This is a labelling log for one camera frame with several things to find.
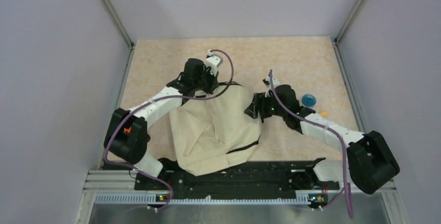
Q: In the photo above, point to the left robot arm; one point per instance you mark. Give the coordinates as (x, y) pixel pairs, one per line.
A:
(127, 135)

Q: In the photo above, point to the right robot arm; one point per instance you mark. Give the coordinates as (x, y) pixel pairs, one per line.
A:
(367, 161)

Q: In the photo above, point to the blue lidded jar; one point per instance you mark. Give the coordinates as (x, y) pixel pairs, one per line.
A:
(308, 100)

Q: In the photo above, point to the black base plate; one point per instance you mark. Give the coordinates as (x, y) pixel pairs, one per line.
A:
(248, 181)

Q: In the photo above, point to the beige canvas backpack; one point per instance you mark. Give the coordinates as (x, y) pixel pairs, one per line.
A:
(215, 134)

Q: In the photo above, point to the orange tape dispenser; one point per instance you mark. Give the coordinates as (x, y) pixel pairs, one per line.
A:
(127, 130)

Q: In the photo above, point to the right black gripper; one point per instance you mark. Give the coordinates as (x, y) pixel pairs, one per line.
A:
(258, 104)

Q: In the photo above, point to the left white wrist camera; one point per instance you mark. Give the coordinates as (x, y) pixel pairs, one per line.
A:
(213, 62)

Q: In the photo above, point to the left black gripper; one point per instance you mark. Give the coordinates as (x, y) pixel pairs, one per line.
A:
(213, 83)

